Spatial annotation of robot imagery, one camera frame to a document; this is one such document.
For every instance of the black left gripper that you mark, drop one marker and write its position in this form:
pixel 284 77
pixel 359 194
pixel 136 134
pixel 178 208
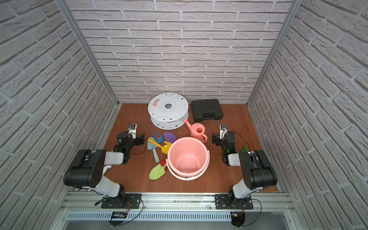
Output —
pixel 138 139

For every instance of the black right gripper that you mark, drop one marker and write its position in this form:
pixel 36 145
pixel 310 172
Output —
pixel 216 138

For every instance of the grey-blue toy trowel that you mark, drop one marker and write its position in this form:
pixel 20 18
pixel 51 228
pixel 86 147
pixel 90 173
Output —
pixel 152 147

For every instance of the pink watering can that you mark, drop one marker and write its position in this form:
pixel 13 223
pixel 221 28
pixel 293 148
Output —
pixel 197 131

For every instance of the yellow toy shovel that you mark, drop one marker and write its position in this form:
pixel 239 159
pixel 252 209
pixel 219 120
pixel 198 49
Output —
pixel 165 148

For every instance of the pink plastic bucket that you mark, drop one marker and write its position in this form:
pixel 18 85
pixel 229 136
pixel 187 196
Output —
pixel 188 159

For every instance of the green toy spade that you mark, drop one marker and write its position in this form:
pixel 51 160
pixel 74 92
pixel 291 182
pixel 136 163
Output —
pixel 157 172

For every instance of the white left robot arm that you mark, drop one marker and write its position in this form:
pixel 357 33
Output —
pixel 86 172

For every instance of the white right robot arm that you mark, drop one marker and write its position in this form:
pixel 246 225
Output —
pixel 257 173

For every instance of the green toy drill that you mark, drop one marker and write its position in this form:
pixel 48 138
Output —
pixel 244 149

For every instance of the blue toy rake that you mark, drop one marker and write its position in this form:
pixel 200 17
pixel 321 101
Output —
pixel 158 138

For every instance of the black tool case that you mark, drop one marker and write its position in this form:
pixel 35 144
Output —
pixel 207 109

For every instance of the purple toy trowel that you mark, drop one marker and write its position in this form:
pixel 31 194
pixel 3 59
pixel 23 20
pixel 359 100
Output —
pixel 169 137

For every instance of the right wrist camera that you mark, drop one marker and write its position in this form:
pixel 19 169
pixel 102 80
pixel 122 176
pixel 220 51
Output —
pixel 223 130

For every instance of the white cable spool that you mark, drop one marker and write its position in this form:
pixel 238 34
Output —
pixel 168 111

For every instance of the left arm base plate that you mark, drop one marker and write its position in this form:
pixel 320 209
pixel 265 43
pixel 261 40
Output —
pixel 133 200

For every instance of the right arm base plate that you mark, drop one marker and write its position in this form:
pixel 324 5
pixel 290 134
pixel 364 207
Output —
pixel 227 201

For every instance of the aluminium mounting rail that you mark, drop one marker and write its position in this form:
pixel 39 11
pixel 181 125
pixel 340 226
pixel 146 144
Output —
pixel 171 207

